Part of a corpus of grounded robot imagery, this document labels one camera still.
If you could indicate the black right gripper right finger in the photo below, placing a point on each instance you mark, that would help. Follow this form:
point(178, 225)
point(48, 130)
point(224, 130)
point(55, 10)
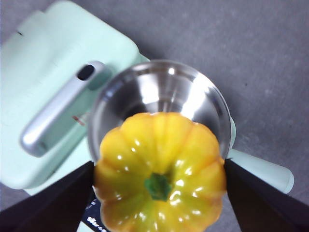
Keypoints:
point(265, 207)

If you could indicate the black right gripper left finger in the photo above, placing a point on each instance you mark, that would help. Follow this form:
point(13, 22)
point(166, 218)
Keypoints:
point(53, 207)

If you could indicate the yellow toy pumpkin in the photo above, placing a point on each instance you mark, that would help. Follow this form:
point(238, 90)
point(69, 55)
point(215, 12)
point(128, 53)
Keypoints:
point(157, 157)

